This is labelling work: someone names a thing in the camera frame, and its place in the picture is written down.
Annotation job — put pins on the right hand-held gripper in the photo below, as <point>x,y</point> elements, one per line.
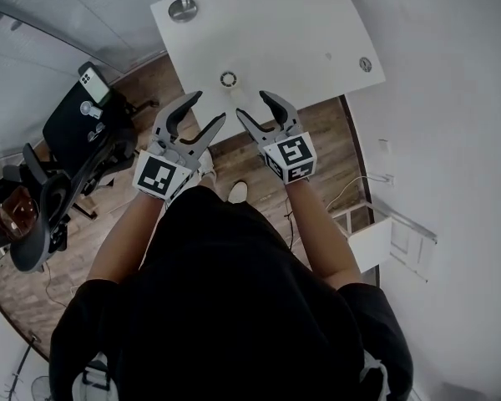
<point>292,153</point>

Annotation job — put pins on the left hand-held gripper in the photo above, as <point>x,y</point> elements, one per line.
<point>154,174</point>

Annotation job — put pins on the person's right forearm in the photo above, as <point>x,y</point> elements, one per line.
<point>321,236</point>

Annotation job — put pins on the person's left forearm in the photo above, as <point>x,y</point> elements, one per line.
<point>125,240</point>

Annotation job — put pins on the white desk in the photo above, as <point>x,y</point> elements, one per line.
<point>275,27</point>

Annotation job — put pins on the person's left white shoe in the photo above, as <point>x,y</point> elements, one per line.
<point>209,167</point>

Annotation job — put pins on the person's white shoe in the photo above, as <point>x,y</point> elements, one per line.
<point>209,167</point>
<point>238,191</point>

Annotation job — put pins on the person's right white shoe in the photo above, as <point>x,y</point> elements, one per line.
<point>238,191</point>

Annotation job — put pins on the white smartphone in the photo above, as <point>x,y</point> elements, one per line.
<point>95,85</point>

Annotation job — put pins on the round metal dish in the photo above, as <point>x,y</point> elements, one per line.
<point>183,9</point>

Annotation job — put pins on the white folding chair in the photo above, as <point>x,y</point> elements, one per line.
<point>371,240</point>

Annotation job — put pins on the person's black shirt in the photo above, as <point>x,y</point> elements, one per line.
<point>234,307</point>

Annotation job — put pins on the brown translucent bag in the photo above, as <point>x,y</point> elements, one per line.
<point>16,213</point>

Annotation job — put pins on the black tripod stand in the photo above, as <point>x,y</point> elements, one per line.
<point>34,340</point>

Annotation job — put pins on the white wall switch plate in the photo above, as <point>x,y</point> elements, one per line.
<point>383,146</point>

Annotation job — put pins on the white wall socket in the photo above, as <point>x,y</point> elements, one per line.
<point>388,179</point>

